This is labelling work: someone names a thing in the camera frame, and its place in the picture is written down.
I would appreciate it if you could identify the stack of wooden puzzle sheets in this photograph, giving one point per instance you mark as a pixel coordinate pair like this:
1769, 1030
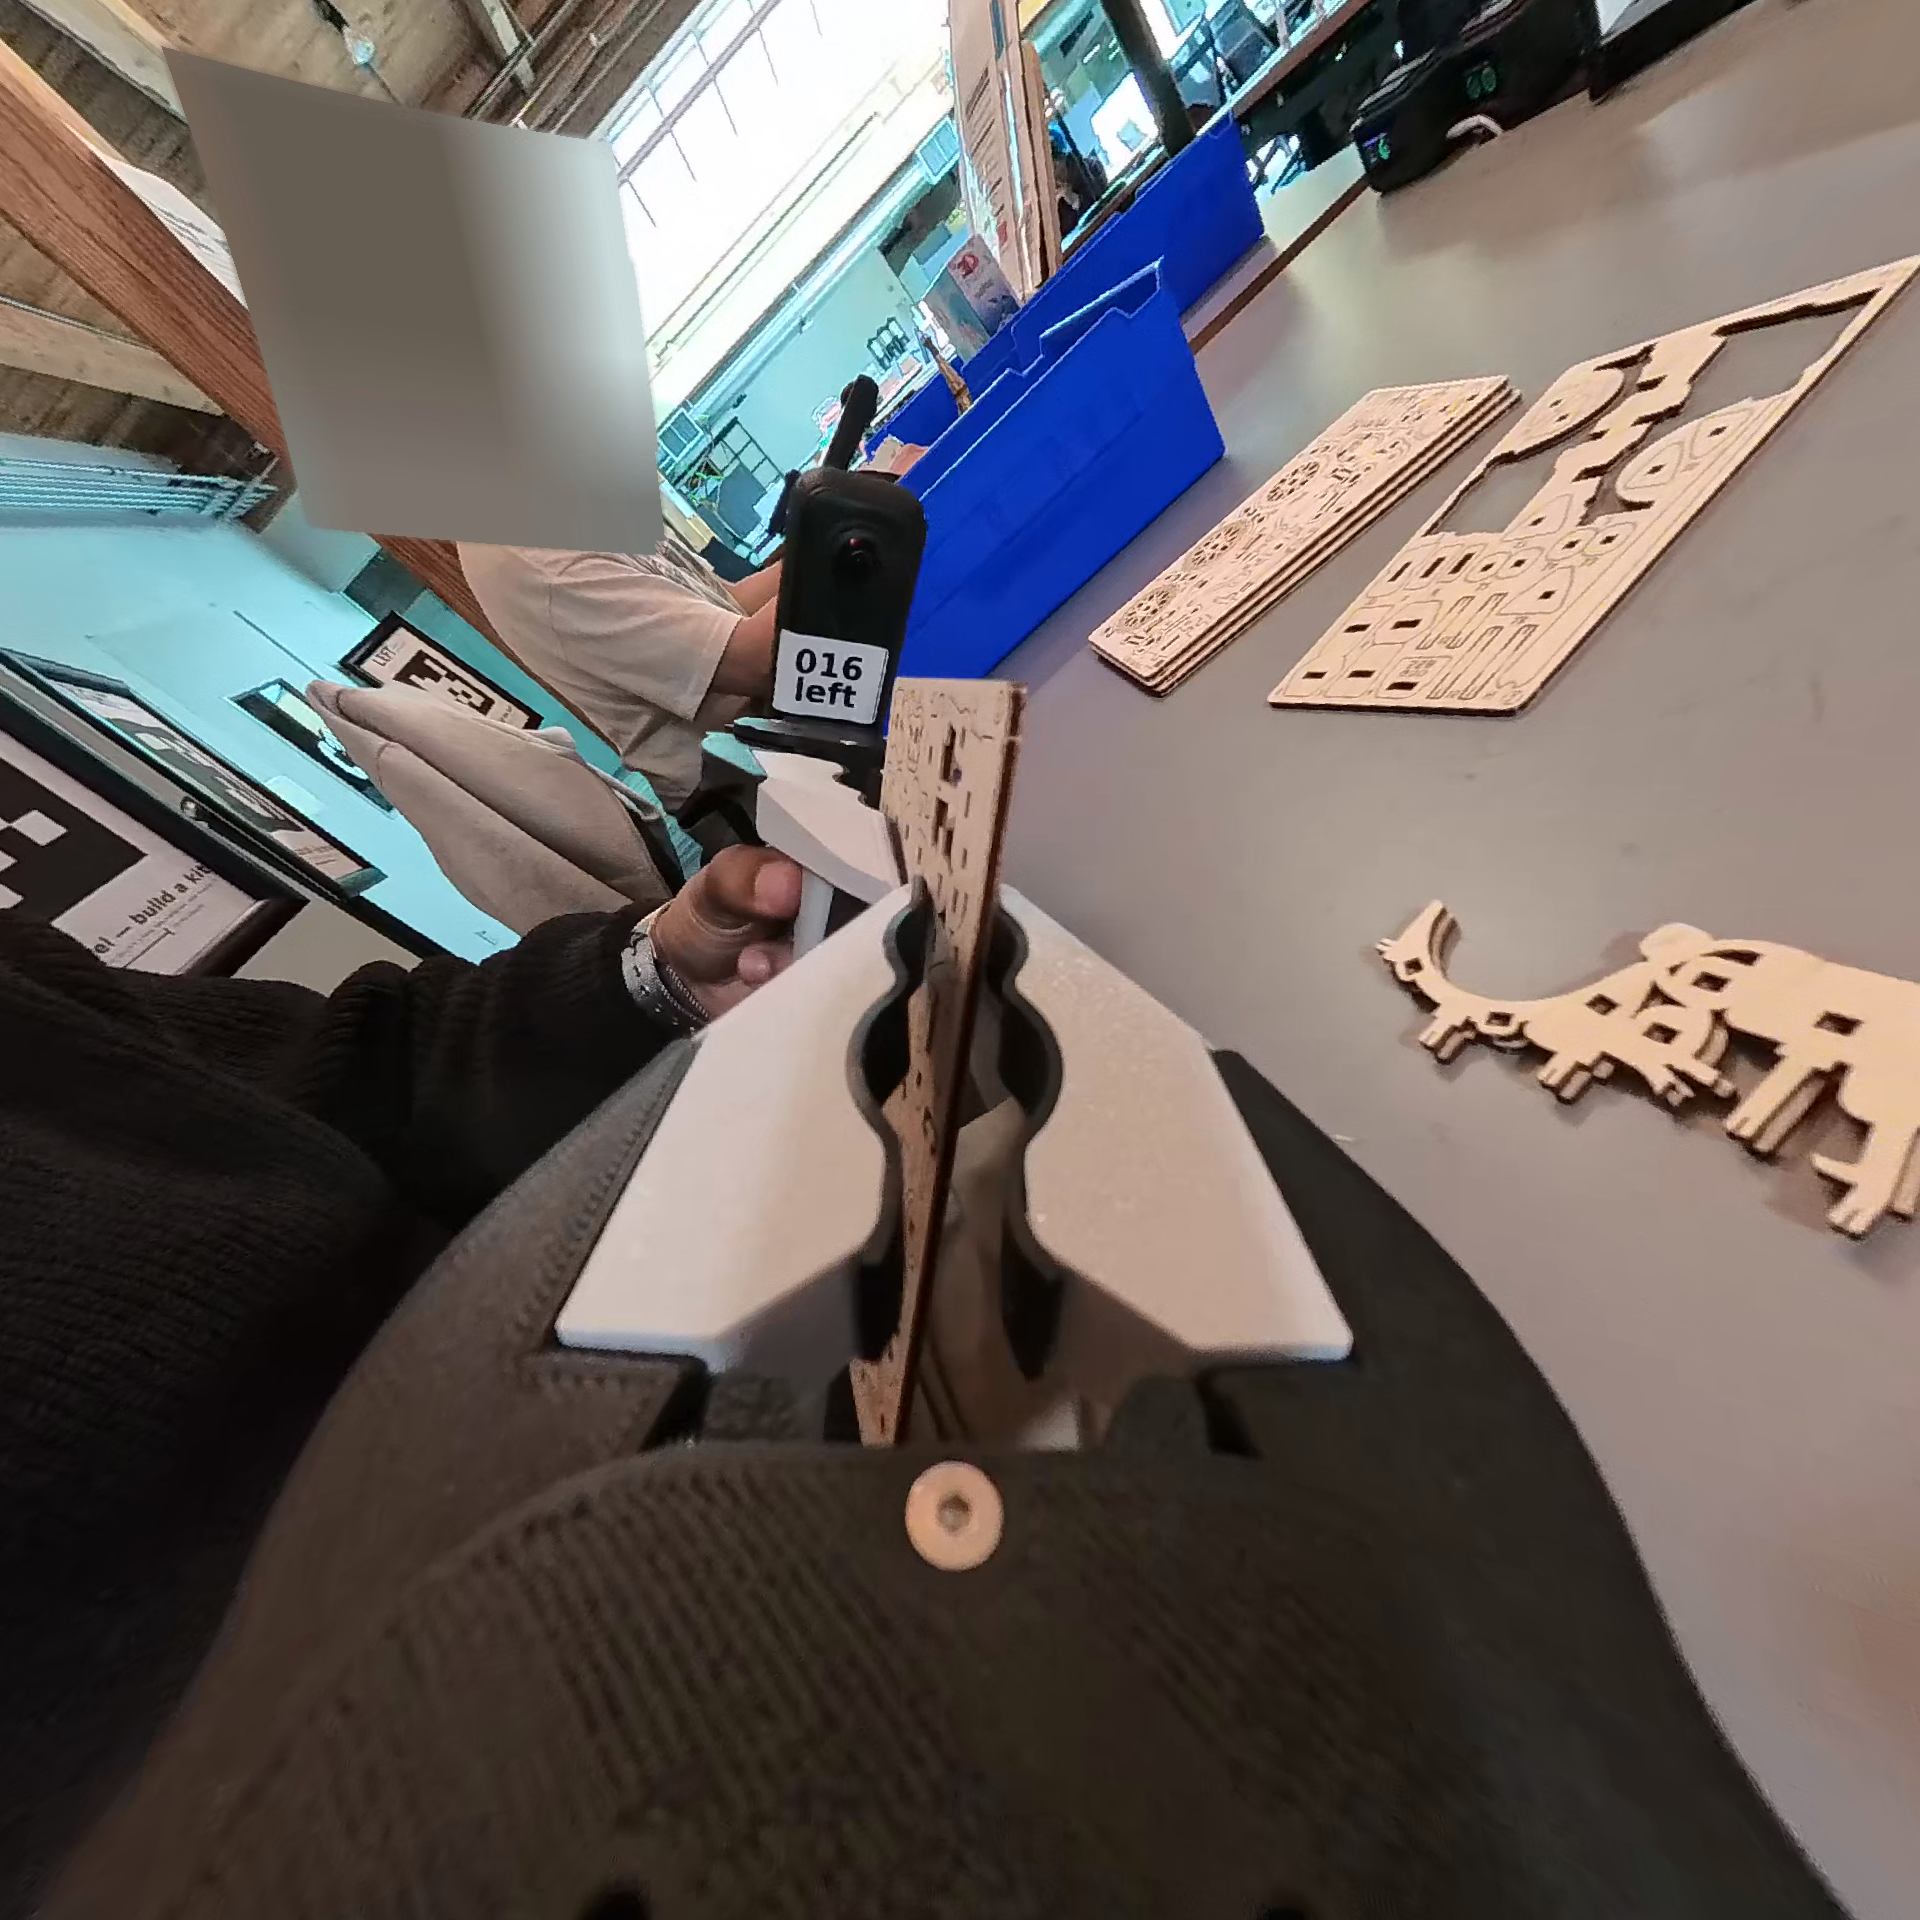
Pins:
1289, 524

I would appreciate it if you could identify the grey jacket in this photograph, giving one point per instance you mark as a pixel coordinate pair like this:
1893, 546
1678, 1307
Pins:
481, 810

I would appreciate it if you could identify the blue plastic bin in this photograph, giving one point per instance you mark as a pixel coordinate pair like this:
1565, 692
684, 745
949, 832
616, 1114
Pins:
1201, 211
1080, 494

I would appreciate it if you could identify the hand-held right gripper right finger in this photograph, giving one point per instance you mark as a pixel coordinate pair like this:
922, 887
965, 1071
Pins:
1172, 1200

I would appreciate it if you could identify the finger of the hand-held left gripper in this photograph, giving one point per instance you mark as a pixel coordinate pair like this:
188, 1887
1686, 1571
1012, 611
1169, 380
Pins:
825, 826

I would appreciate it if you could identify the person's left forearm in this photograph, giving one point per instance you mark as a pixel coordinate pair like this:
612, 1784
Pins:
494, 1035

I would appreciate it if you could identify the grey desk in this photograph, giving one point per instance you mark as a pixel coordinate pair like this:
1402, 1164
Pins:
1350, 839

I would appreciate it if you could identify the black power pack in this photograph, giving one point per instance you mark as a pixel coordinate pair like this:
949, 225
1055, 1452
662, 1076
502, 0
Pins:
1517, 83
1402, 142

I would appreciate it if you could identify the wooden elephant puzzle model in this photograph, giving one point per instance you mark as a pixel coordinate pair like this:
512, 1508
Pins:
1769, 975

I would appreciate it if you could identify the silver mesh wristwatch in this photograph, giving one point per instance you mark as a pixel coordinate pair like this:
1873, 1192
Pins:
652, 983

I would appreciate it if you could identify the wooden puzzle sheet with cutouts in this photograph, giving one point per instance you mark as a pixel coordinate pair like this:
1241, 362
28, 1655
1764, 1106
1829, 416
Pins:
1478, 662

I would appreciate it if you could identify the framed marker poster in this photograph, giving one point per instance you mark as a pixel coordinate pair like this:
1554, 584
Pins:
89, 855
450, 682

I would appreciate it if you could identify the person's black sweater torso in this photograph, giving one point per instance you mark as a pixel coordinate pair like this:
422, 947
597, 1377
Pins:
149, 1348

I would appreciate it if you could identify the colourful cardboard box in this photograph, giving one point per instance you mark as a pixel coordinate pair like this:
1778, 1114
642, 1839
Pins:
975, 294

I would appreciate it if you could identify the wooden puzzle piece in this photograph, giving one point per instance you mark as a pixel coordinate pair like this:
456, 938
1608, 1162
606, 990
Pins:
938, 839

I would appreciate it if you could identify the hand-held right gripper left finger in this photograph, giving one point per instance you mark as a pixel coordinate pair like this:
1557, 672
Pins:
721, 1200

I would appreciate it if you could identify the person's left hand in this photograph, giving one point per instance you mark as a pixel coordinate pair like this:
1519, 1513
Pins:
727, 931

